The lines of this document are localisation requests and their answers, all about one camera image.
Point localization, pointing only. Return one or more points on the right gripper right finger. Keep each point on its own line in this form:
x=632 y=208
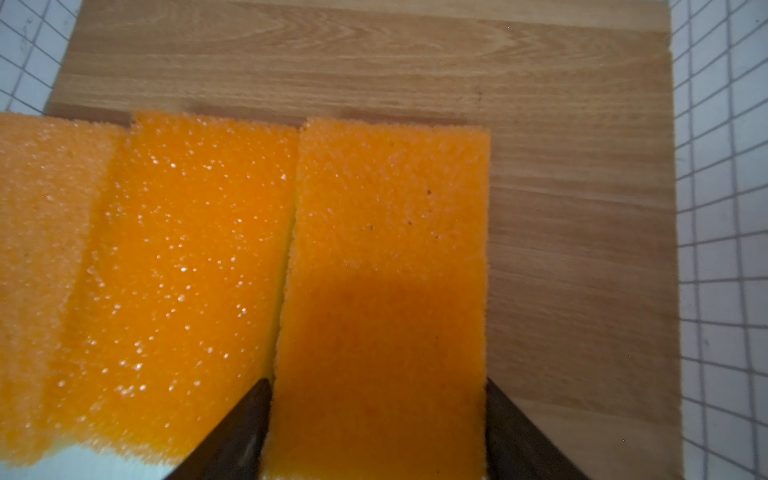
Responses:
x=516 y=448

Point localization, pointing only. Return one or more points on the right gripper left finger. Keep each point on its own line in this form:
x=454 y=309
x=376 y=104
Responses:
x=232 y=450

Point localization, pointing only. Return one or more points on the orange yellow rectangular sponge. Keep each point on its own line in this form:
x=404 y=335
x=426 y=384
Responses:
x=52 y=174

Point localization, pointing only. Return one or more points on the white wire wooden shelf rack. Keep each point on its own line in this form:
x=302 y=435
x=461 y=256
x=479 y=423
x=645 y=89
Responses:
x=628 y=238

